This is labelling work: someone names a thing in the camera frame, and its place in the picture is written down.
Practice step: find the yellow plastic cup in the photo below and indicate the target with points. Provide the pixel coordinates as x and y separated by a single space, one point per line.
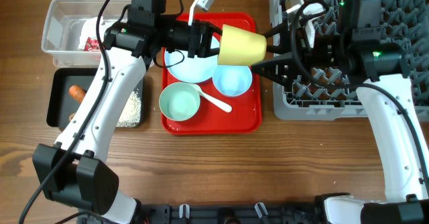
240 47

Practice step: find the grey dishwasher rack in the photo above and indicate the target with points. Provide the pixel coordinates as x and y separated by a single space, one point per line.
404 22

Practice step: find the light blue plate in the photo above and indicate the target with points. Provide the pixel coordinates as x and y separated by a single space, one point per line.
191 70

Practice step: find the white plastic spoon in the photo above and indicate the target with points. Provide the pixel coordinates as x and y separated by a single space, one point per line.
218 103

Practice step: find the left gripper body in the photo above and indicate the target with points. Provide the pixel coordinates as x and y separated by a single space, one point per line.
180 35

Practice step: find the orange carrot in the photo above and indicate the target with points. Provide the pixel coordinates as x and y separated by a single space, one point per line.
77 93

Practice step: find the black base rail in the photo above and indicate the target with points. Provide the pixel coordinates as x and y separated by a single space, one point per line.
258 213

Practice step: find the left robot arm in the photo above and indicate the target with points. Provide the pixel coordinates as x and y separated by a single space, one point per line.
73 171

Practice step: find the brown mushroom piece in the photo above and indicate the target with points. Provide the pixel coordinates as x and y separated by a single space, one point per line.
71 116

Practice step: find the white rice pile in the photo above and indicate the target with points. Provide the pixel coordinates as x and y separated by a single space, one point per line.
131 114

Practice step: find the light blue bowl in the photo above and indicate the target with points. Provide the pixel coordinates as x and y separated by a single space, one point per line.
232 81

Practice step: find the red strawberry snack wrapper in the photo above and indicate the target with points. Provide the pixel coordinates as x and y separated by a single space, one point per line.
91 45

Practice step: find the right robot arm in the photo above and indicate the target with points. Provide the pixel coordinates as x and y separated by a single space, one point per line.
379 74

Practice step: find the mint green bowl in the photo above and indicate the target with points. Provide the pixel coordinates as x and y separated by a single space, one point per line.
179 101

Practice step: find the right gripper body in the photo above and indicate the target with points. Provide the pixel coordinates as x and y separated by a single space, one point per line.
302 54

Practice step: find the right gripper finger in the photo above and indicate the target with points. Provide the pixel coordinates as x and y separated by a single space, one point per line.
283 44
280 69

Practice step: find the clear plastic bin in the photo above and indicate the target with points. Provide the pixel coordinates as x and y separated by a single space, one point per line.
62 28

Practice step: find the black plastic tray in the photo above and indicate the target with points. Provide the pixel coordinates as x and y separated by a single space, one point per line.
62 105

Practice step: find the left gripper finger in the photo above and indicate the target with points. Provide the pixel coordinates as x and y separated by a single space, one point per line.
211 52
213 29

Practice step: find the white tissue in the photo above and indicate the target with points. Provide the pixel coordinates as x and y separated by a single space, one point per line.
89 30

